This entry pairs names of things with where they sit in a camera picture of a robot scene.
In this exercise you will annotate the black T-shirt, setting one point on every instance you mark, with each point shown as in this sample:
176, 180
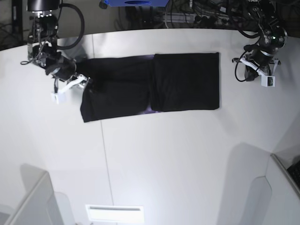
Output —
128, 86

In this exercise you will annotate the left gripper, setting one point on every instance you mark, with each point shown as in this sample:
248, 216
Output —
259, 62

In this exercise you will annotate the blue box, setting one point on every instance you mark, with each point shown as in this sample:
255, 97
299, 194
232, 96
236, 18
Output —
133, 3

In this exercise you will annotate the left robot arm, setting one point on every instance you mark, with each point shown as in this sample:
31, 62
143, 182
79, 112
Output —
270, 34

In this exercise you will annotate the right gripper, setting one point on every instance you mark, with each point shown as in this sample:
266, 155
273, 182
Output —
66, 77

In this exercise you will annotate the white power strip with plugs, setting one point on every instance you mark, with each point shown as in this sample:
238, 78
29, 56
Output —
206, 20

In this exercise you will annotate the black keyboard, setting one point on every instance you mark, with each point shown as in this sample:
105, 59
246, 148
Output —
294, 172

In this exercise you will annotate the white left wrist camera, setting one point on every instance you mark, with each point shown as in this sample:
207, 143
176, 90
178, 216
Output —
268, 81

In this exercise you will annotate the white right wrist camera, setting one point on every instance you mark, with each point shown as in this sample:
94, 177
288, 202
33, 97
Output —
58, 98

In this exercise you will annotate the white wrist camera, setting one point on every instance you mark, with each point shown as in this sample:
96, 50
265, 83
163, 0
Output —
58, 98
268, 81

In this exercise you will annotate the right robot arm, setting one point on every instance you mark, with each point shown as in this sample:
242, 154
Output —
43, 48

